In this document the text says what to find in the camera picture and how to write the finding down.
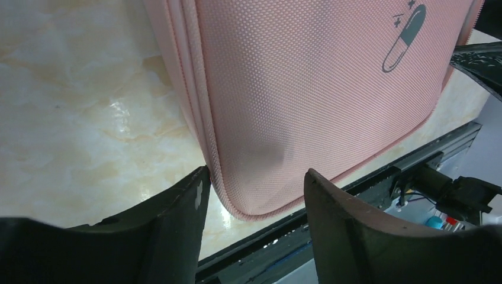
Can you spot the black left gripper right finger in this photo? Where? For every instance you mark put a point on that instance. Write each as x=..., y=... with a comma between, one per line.
x=387, y=249

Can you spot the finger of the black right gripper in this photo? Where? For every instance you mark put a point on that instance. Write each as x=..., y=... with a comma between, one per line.
x=482, y=63

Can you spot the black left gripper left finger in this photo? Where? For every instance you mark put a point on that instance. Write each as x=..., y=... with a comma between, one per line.
x=155, y=241

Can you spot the pink medicine case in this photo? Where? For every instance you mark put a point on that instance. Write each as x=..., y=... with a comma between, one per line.
x=271, y=89

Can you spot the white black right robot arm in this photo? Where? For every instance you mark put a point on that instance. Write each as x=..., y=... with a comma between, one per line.
x=465, y=198

